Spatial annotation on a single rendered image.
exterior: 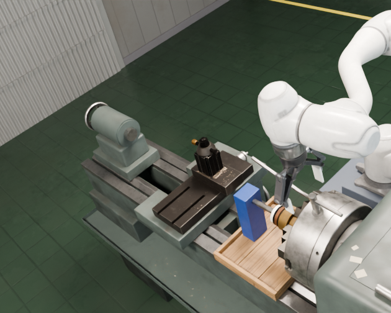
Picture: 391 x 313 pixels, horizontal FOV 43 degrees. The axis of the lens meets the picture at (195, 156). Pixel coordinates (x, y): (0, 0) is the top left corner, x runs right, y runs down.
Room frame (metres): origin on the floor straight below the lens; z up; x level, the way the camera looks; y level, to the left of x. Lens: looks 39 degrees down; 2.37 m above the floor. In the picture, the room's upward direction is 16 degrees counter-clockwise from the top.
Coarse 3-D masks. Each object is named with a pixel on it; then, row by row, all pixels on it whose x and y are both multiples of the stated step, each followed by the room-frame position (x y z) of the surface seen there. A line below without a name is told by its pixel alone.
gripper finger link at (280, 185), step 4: (276, 176) 0.97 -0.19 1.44; (280, 176) 0.96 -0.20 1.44; (284, 176) 0.96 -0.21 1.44; (276, 180) 0.97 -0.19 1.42; (284, 180) 0.96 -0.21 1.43; (276, 184) 0.97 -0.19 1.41; (280, 184) 0.96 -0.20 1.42; (284, 184) 0.96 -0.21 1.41; (276, 188) 0.97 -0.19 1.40; (280, 188) 0.96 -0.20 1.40; (284, 188) 0.96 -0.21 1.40; (276, 192) 0.96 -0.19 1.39; (280, 192) 0.95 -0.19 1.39; (276, 196) 0.96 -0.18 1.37; (280, 196) 0.95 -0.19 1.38; (280, 200) 0.95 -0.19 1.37; (280, 204) 0.94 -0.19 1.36
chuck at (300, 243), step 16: (336, 192) 1.08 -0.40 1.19; (304, 208) 1.02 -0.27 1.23; (320, 208) 1.00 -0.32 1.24; (336, 208) 0.98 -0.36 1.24; (304, 224) 0.97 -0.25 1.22; (320, 224) 0.94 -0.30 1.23; (288, 240) 0.96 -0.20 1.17; (304, 240) 0.93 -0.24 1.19; (288, 256) 0.94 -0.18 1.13; (304, 256) 0.90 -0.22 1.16; (288, 272) 0.94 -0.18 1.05; (304, 272) 0.88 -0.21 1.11
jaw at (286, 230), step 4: (288, 224) 1.08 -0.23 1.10; (284, 228) 1.07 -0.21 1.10; (288, 228) 1.07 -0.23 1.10; (284, 232) 1.06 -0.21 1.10; (288, 232) 1.05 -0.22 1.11; (284, 236) 1.04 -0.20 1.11; (288, 236) 1.03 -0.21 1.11; (284, 240) 1.03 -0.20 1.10; (284, 244) 1.00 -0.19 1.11; (280, 248) 0.99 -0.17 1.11; (284, 248) 0.99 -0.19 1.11; (280, 252) 0.99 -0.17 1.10; (280, 256) 0.99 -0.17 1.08; (288, 260) 0.94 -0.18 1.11; (288, 264) 0.94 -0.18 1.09
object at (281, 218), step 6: (276, 210) 1.15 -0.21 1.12; (282, 210) 1.14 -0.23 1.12; (294, 210) 1.13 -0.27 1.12; (276, 216) 1.13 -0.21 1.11; (282, 216) 1.11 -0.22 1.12; (288, 216) 1.10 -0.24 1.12; (294, 216) 1.10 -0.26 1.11; (276, 222) 1.12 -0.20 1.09; (282, 222) 1.10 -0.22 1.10; (288, 222) 1.09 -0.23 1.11; (294, 222) 1.08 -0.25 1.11; (282, 228) 1.09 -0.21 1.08
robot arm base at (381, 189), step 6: (360, 168) 1.51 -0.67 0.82; (360, 180) 1.45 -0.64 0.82; (366, 180) 1.42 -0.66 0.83; (360, 186) 1.43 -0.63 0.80; (366, 186) 1.41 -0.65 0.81; (372, 186) 1.39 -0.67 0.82; (378, 186) 1.37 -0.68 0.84; (384, 186) 1.36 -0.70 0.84; (390, 186) 1.35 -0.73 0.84; (378, 192) 1.36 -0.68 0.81; (384, 192) 1.35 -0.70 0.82
